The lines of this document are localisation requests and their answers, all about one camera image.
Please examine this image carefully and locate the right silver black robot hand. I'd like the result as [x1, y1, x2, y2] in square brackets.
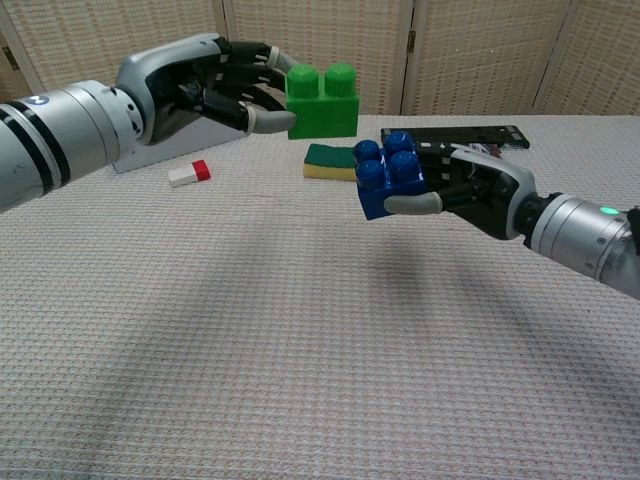
[383, 142, 539, 241]

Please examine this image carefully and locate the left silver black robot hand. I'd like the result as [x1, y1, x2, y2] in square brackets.
[115, 33, 306, 147]

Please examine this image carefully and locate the blue building block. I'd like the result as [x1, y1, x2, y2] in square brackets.
[353, 130, 430, 221]

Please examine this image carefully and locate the green toy brick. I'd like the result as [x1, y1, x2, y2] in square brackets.
[284, 62, 361, 140]

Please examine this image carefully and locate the long black plastic tray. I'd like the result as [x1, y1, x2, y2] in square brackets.
[380, 124, 531, 150]

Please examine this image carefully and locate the long white cardboard box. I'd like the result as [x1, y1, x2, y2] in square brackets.
[112, 117, 251, 175]

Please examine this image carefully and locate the red and white eraser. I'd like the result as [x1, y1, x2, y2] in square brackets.
[168, 159, 212, 189]

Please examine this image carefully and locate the woven folding screen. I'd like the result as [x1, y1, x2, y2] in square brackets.
[0, 0, 640, 117]

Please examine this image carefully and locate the green yellow sponge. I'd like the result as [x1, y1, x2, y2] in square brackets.
[303, 143, 359, 182]

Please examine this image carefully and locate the beige woven tablecloth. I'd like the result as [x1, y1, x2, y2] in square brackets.
[0, 113, 640, 480]

